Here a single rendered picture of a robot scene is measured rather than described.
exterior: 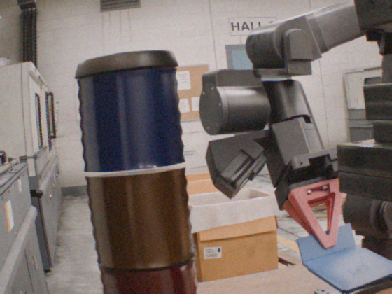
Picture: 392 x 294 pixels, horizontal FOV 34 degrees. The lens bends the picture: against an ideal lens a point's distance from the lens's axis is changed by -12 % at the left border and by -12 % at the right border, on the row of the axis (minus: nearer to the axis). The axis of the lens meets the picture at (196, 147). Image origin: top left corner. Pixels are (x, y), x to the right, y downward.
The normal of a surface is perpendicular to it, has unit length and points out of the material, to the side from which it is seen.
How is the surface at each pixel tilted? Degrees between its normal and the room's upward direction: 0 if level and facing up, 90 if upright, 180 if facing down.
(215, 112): 88
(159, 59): 72
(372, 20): 90
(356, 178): 90
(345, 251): 5
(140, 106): 104
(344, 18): 87
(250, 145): 63
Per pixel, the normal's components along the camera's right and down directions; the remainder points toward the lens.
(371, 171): -0.97, 0.11
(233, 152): 0.08, -0.42
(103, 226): -0.63, 0.34
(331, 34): 0.61, -0.02
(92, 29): 0.18, 0.04
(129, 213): -0.07, 0.30
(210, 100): -0.90, 0.07
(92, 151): -0.68, -0.15
